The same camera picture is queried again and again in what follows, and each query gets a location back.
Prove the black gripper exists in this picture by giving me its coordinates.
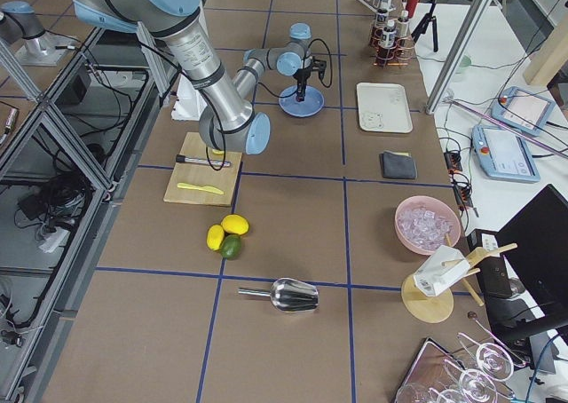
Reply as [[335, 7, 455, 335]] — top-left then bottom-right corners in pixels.
[[294, 56, 327, 102]]

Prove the blue plate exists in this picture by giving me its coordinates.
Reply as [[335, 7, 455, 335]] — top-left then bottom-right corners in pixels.
[[279, 85, 325, 118]]

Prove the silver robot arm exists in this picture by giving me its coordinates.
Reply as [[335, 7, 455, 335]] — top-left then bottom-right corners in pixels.
[[1, 1, 73, 67], [74, 0, 327, 154]]

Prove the cream bear tray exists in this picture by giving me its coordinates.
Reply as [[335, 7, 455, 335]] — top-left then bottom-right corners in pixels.
[[356, 83, 413, 134]]

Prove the wooden cutting board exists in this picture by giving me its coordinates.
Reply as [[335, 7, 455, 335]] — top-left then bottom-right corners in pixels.
[[163, 132, 242, 206]]

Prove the tea bottle white cap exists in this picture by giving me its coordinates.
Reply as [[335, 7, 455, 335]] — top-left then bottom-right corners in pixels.
[[374, 6, 390, 48]]

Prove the grey folded cloth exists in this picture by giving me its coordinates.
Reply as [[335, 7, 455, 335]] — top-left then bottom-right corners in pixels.
[[379, 151, 417, 179]]

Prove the steel muddler black cap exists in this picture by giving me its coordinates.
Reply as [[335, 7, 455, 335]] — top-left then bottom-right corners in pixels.
[[175, 154, 232, 167]]

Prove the yellow lemon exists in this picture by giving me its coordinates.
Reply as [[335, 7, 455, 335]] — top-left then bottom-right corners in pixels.
[[221, 214, 249, 235], [206, 225, 225, 251]]

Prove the yellow plastic knife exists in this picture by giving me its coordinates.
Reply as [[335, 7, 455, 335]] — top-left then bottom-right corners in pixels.
[[177, 182, 225, 195]]

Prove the green avocado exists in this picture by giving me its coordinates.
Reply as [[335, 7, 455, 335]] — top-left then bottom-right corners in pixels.
[[219, 234, 241, 259]]

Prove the pink bowl with ice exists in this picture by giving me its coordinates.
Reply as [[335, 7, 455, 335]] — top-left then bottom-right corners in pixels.
[[394, 195, 462, 255]]

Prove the steel ice scoop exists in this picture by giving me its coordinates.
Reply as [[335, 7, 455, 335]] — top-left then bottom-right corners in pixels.
[[238, 278, 319, 312]]

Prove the blue teach pendant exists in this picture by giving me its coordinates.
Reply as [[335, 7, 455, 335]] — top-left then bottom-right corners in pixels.
[[491, 86, 555, 137], [471, 125, 540, 183]]

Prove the wooden cup stand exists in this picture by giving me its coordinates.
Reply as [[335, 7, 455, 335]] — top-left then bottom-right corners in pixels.
[[401, 243, 517, 323]]

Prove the black monitor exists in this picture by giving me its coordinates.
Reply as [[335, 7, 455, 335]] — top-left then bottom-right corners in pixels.
[[486, 184, 567, 344]]

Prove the wine glass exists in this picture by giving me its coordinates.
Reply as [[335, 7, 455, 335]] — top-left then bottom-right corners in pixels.
[[468, 312, 514, 383], [443, 359, 496, 402]]

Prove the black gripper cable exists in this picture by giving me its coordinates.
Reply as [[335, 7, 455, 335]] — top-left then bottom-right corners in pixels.
[[265, 38, 335, 100]]

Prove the copper wire bottle rack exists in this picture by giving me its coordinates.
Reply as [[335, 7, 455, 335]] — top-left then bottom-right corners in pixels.
[[369, 27, 414, 67]]

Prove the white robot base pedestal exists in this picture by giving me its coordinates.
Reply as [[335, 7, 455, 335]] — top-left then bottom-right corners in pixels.
[[171, 75, 208, 122]]

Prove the white wire cup rack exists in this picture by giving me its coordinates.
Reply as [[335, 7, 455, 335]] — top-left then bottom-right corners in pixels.
[[358, 0, 391, 11]]

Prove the black camera tripod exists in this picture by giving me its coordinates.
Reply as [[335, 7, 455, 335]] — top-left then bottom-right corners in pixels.
[[411, 0, 438, 52]]

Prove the aluminium frame post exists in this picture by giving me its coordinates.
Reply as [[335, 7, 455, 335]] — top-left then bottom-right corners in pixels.
[[425, 0, 492, 115]]

